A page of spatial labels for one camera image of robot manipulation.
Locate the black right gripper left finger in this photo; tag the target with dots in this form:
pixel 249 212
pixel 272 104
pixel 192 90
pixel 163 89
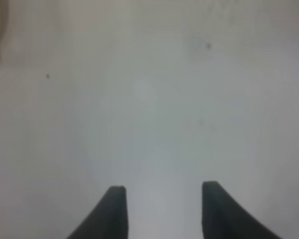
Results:
pixel 108 220

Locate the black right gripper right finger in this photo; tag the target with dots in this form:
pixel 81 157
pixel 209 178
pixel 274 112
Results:
pixel 224 218

